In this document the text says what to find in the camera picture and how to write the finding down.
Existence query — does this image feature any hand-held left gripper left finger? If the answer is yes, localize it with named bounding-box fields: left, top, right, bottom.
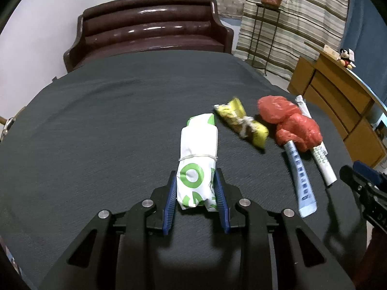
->
left=39, top=171, right=179, bottom=290

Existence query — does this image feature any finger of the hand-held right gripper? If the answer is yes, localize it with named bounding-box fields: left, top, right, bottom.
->
left=339, top=165, right=367, bottom=194
left=353, top=160, right=387, bottom=188

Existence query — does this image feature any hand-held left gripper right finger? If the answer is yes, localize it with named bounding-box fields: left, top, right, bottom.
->
left=213, top=167, right=356, bottom=290

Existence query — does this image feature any white green paper bundle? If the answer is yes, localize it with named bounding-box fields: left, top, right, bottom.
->
left=177, top=113, right=219, bottom=212

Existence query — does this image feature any person's right forearm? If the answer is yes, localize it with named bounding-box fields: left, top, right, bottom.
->
left=352, top=226, right=387, bottom=290

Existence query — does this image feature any white printed paper roll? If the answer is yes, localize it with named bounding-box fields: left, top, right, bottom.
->
left=295, top=95, right=338, bottom=187

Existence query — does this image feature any light blue tube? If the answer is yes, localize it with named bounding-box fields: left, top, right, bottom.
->
left=283, top=140, right=318, bottom=218

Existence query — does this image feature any red plastic bag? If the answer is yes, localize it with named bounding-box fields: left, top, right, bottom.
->
left=257, top=95, right=323, bottom=153

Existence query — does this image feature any wooden cabinet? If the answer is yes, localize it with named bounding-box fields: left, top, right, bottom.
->
left=287, top=43, right=387, bottom=169

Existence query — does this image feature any yellow wrapper bundle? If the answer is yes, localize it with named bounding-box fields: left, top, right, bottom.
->
left=214, top=97, right=270, bottom=151

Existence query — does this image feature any mouse plush toy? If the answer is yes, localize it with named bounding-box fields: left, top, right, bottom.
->
left=337, top=47, right=357, bottom=70

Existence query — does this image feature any small white box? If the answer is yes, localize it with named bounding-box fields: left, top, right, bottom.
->
left=323, top=44, right=339, bottom=60

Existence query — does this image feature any blue curtain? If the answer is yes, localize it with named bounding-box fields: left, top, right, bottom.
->
left=341, top=0, right=387, bottom=108

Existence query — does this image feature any striped curtain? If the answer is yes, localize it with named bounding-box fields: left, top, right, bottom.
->
left=235, top=0, right=351, bottom=81

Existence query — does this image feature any black metal plant stand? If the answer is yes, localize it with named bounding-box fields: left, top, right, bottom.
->
left=247, top=2, right=282, bottom=77

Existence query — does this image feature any wooden chair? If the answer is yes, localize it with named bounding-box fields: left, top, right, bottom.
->
left=0, top=106, right=26, bottom=143

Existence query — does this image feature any brown leather sofa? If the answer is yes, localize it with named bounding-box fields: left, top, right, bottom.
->
left=63, top=0, right=235, bottom=73

